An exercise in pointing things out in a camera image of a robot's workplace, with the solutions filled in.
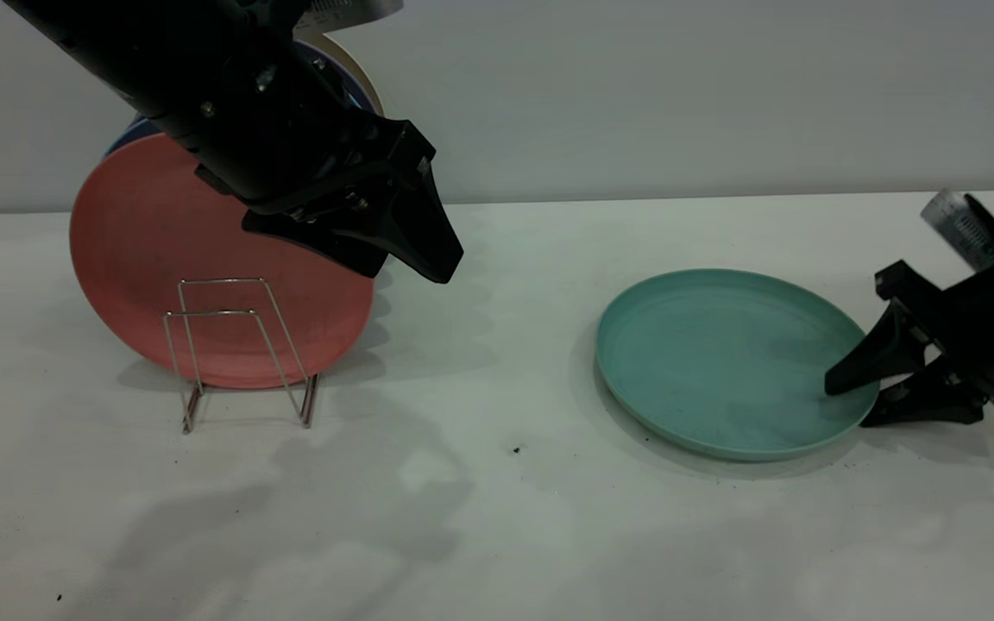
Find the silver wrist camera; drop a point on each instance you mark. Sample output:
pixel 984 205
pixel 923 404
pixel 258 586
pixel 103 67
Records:
pixel 350 13
pixel 959 228

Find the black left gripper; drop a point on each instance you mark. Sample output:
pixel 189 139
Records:
pixel 307 147

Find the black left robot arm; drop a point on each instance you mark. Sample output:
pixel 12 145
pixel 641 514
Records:
pixel 143 60

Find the pink round plate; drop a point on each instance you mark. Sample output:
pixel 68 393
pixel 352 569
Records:
pixel 152 241

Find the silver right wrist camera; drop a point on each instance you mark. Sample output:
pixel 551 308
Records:
pixel 959 228

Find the beige round plate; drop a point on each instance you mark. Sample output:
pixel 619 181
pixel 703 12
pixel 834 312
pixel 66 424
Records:
pixel 357 67

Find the navy round plate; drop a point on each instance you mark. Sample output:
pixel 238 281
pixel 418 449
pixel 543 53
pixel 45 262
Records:
pixel 349 84

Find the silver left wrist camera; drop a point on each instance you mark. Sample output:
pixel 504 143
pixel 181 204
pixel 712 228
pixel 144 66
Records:
pixel 350 13

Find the blue round plate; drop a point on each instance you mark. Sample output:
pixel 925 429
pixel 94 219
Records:
pixel 128 136

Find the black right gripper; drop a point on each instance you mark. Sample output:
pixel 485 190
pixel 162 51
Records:
pixel 989 328

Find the green round plate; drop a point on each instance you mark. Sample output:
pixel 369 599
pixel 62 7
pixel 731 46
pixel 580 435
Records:
pixel 721 362

